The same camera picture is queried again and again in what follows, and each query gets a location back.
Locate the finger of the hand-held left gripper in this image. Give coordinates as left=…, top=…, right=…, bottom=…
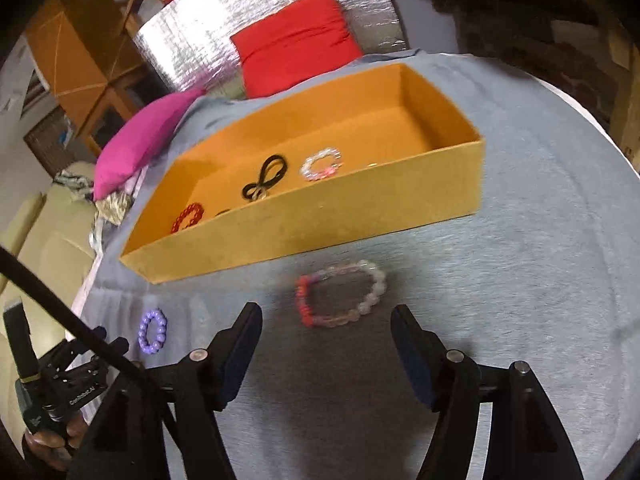
left=82, top=326, right=130, bottom=361

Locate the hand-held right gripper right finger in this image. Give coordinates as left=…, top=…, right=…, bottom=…
left=391, top=304, right=586, bottom=480

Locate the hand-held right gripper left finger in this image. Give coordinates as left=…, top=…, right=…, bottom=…
left=67, top=302, right=264, bottom=480

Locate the pink and white bead bracelet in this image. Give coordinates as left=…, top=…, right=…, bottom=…
left=295, top=259, right=388, bottom=330

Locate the orange cardboard box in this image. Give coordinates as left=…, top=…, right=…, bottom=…
left=119, top=62, right=487, bottom=285

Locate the red bead bracelet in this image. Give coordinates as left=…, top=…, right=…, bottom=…
left=171, top=202, right=206, bottom=235

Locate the black hair tie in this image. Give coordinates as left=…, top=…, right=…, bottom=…
left=242, top=154, right=288, bottom=201

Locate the clear bead bracelet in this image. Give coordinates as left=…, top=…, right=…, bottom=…
left=300, top=146, right=346, bottom=182

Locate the person's left hand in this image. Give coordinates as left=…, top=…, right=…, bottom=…
left=22, top=410, right=88, bottom=471

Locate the beige sofa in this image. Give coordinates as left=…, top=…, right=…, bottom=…
left=0, top=160, right=103, bottom=361

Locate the patterned cloth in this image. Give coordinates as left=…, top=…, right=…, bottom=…
left=95, top=190, right=133, bottom=226

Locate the grey blanket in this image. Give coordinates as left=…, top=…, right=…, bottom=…
left=70, top=49, right=640, bottom=480

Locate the magenta cushion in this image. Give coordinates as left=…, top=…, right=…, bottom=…
left=93, top=87, right=207, bottom=202

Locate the brown slatted panel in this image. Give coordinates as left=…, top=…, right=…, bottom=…
left=24, top=110, right=96, bottom=176

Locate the wooden cabinet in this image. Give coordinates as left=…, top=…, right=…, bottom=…
left=25, top=0, right=166, bottom=156

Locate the silver foil mat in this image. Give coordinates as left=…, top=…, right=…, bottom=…
left=135, top=0, right=403, bottom=98

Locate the large red cushion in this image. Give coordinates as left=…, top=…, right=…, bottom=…
left=230, top=0, right=363, bottom=99

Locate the dark wooden furniture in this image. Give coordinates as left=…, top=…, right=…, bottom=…
left=380, top=0, right=640, bottom=171

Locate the purple bead bracelet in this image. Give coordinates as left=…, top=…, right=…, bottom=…
left=138, top=308, right=167, bottom=356

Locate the black cable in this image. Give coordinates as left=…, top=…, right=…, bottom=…
left=0, top=245, right=176, bottom=441

